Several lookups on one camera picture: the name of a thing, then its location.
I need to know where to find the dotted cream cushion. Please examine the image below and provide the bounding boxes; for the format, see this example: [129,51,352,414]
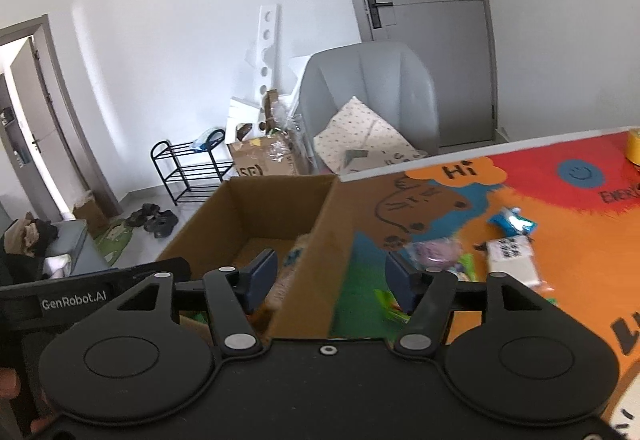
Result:
[313,95,429,174]

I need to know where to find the white foam board with holes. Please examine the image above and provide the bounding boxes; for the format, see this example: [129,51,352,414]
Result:
[251,4,282,112]

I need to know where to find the white foam sheets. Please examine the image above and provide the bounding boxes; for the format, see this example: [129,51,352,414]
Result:
[287,54,313,96]

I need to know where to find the pink snack packet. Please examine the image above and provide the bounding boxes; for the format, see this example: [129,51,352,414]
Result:
[404,240,464,272]

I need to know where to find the dark clothes pile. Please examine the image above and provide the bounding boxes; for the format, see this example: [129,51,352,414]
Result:
[0,217,62,262]

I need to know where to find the black door handle lock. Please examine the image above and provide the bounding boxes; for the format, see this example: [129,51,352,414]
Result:
[365,0,394,29]

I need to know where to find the blue packet on rack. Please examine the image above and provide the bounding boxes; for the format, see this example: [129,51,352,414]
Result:
[191,129,217,152]

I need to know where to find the black shoes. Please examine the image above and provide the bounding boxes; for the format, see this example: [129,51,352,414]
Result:
[124,203,179,239]

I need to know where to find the green floor mat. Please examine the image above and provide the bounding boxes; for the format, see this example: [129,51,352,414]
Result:
[94,219,137,267]

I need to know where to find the person's left hand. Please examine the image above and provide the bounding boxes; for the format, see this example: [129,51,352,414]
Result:
[0,366,58,436]

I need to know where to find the brown cardboard box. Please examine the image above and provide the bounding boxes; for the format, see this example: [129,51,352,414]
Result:
[157,173,362,342]

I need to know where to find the grey chair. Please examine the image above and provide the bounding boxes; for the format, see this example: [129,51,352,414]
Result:
[297,41,442,174]

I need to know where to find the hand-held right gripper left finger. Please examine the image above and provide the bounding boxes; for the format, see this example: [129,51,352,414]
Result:
[112,249,279,357]

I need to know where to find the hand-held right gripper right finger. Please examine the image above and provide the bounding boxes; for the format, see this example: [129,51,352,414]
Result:
[384,249,557,357]

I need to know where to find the colourful cat printed table mat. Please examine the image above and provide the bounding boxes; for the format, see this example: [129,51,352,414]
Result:
[329,129,640,440]

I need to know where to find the blue snack packet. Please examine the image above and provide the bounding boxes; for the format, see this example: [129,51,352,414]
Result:
[487,207,537,237]

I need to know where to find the bright green snack packet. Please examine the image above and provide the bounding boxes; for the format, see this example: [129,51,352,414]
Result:
[374,289,417,324]

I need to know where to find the clear plastic wrap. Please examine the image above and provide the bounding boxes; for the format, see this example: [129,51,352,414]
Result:
[269,101,307,172]

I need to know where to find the narrow grey door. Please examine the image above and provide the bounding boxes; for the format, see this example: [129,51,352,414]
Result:
[0,14,124,222]

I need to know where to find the white foam block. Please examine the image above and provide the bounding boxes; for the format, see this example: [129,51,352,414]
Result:
[226,95,266,143]

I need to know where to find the white black-label snack packet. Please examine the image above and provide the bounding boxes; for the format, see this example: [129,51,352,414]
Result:
[484,237,547,292]

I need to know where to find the black metal shoe rack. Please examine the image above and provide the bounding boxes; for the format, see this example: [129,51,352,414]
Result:
[150,129,237,206]

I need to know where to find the grey sofa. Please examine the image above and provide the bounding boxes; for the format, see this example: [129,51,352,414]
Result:
[0,217,109,282]

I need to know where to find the logo cardboard box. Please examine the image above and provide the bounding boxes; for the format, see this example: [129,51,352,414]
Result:
[227,134,302,179]

